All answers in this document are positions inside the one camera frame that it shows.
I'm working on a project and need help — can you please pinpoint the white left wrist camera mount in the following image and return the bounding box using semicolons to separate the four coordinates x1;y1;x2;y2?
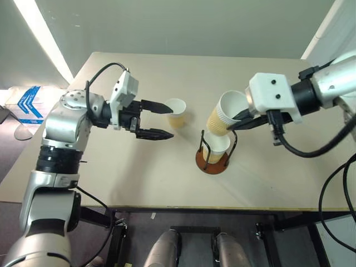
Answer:
109;70;140;131

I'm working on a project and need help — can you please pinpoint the dark rounded robot leg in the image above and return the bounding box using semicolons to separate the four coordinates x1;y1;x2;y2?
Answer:
215;232;253;267
145;230;182;267

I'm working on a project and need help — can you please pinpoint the black wire cup holder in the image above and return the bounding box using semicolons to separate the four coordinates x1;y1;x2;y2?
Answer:
195;128;238;176

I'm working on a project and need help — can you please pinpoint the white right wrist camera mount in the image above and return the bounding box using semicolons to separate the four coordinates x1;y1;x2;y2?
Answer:
244;72;303;125

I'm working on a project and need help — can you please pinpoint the ribbed tan paper cup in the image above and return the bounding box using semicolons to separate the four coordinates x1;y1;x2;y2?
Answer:
206;90;250;137
202;130;232;165
164;97;187;130

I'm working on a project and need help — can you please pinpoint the thin black cable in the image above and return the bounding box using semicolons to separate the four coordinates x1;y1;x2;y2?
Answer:
75;186;116;231

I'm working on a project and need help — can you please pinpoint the blue and white box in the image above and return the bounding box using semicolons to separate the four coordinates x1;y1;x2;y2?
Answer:
6;85;47;126

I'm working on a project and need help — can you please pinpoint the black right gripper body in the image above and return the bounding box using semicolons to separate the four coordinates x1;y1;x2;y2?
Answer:
248;108;295;125

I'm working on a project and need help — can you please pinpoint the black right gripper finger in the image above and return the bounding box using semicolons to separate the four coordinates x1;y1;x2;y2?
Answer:
231;108;251;122
226;115;270;132

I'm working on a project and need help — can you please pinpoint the black hanging cable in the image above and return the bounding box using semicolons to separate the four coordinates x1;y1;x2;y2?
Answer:
319;152;356;267

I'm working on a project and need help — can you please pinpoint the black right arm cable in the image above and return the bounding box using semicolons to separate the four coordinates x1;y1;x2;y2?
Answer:
266;110;356;159

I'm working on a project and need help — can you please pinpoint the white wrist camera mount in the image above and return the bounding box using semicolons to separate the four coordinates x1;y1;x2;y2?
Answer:
244;72;303;125
109;70;140;131

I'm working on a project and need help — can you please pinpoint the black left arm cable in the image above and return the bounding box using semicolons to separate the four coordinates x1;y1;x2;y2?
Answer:
85;62;131;123

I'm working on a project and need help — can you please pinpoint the clear round plastic disc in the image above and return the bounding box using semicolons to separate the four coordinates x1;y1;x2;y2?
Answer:
13;121;36;140

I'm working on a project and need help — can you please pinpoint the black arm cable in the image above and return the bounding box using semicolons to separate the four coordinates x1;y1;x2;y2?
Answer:
85;62;131;123
266;110;356;159

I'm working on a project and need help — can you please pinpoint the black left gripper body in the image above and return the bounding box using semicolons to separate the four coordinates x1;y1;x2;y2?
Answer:
118;99;143;139

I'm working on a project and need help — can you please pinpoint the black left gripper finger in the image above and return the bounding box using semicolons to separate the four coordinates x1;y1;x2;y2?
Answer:
135;127;175;141
140;99;174;115

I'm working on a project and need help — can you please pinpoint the black metal table frame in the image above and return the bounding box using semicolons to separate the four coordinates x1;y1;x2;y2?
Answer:
80;206;356;267

